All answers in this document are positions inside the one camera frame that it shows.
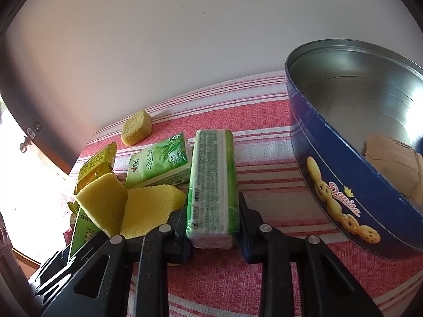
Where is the green tissue pack rear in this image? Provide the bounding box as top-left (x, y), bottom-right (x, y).
top-left (68, 208), bottom-right (100, 260)

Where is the small green tissue pack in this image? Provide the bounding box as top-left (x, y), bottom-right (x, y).
top-left (125, 132), bottom-right (192, 189)

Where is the yellow sponge wedge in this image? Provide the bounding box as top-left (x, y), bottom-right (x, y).
top-left (76, 173), bottom-right (128, 237)

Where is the long green tissue pack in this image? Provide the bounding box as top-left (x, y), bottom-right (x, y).
top-left (186, 129), bottom-right (240, 250)

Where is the yellow snack packet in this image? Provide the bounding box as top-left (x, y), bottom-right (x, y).
top-left (74, 141), bottom-right (117, 195)

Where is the small yellow sponge block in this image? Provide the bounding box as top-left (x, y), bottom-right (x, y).
top-left (121, 110), bottom-right (152, 146)

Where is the red white striped bedspread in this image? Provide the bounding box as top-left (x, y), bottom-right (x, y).
top-left (62, 69), bottom-right (423, 317)

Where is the yellow rounded sponge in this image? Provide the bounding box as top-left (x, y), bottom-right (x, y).
top-left (121, 185), bottom-right (186, 239)

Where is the blue round cookie tin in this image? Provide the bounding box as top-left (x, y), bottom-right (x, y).
top-left (285, 39), bottom-right (422, 260)

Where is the beige red snack packet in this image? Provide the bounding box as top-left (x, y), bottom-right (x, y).
top-left (365, 134), bottom-right (422, 205)

